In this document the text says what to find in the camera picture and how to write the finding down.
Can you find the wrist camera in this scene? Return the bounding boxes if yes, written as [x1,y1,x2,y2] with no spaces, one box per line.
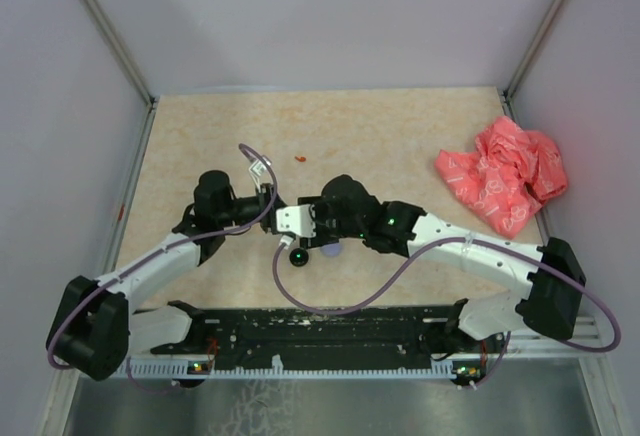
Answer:
[248,157,271,186]
[275,204,316,249]

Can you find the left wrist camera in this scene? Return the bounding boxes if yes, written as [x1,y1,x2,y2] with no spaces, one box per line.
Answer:
[248,157,271,186]

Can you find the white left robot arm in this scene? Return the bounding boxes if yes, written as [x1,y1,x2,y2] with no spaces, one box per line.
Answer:
[45,170,281,381]

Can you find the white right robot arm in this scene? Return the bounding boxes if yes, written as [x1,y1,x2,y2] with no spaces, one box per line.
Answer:
[286,175,586,352]

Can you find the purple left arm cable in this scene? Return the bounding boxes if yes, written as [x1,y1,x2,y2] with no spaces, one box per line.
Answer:
[47,143,277,397]

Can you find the purple earbud charging case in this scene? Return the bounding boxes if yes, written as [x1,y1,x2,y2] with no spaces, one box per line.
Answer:
[321,242,343,258]

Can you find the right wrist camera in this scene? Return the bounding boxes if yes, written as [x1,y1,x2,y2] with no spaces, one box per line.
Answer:
[275,204,316,249]

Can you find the pink crumpled plastic bag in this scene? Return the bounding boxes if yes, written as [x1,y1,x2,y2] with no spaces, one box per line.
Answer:
[434,116,569,239]

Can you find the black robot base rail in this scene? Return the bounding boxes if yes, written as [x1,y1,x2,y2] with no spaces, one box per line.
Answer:
[120,306,505,388]

